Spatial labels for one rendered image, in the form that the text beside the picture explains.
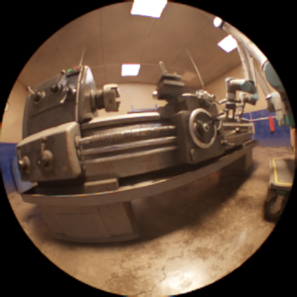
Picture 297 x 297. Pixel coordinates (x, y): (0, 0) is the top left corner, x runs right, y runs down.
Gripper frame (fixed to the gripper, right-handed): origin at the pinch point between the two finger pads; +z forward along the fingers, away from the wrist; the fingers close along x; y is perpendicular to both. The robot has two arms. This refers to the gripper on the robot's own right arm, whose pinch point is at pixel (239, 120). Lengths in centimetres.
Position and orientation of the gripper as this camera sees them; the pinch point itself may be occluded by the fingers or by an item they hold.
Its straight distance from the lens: 129.2
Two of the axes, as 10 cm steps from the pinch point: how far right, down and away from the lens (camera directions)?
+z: -1.7, 9.3, 3.3
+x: 8.4, -0.4, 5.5
